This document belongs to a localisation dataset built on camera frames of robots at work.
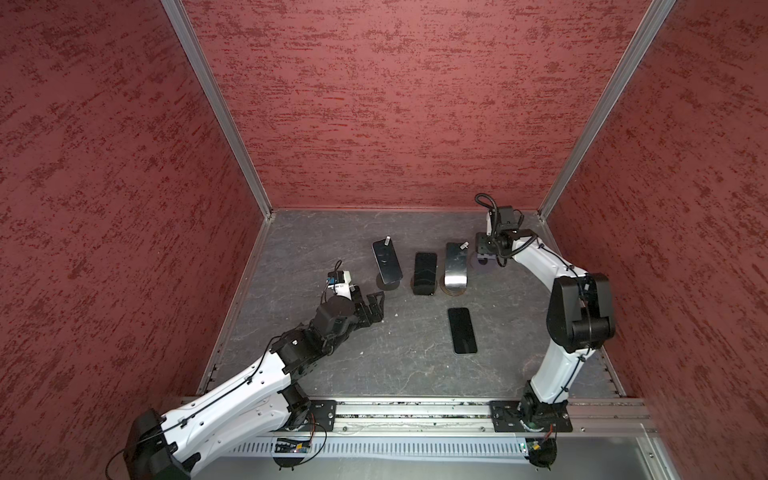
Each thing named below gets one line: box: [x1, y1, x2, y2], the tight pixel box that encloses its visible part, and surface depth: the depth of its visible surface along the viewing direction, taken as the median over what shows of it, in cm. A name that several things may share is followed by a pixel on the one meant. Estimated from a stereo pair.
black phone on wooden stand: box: [413, 252, 437, 295], surface depth 95 cm
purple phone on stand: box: [372, 236, 403, 284], surface depth 97 cm
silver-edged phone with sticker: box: [444, 241, 469, 288], surface depth 96 cm
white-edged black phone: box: [448, 307, 478, 354], surface depth 91 cm
